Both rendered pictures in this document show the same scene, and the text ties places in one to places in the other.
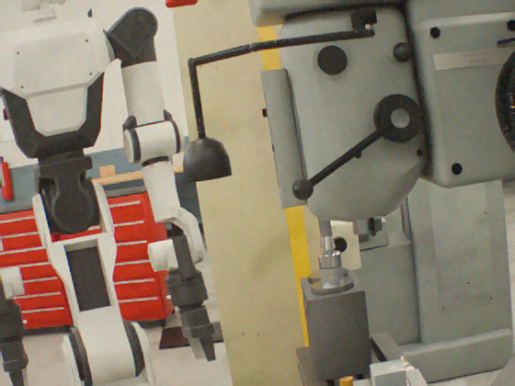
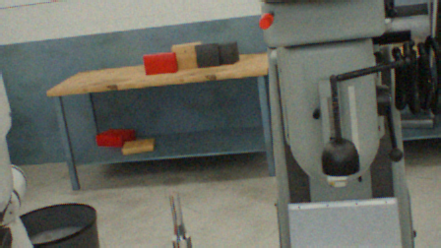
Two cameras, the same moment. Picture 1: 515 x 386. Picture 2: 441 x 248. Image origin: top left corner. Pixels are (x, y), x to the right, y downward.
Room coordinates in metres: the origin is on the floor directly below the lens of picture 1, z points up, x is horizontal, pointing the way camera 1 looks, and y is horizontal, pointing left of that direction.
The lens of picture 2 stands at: (1.22, 1.25, 1.85)
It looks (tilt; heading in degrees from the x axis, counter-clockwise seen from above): 16 degrees down; 282
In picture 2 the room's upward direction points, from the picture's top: 8 degrees counter-clockwise
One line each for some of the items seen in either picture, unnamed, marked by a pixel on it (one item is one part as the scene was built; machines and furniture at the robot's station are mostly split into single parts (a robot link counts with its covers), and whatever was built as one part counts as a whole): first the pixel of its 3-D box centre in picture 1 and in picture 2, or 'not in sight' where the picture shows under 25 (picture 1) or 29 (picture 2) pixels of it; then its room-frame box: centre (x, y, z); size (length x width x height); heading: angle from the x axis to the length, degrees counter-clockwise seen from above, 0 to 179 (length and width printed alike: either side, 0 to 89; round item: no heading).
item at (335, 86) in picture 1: (353, 110); (331, 103); (1.27, -0.16, 1.47); 0.21 x 0.19 x 0.32; 1
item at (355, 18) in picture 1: (364, 24); (391, 40); (1.13, -0.18, 1.60); 0.08 x 0.02 x 0.04; 1
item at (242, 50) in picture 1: (223, 54); (374, 69); (1.18, 0.02, 1.58); 0.17 x 0.01 x 0.01; 34
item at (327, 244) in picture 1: (325, 226); (177, 216); (1.66, -0.12, 1.24); 0.03 x 0.03 x 0.11
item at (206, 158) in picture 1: (205, 157); (340, 155); (1.26, 0.07, 1.43); 0.07 x 0.07 x 0.06
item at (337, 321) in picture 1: (335, 321); not in sight; (1.71, -0.12, 1.02); 0.22 x 0.12 x 0.20; 0
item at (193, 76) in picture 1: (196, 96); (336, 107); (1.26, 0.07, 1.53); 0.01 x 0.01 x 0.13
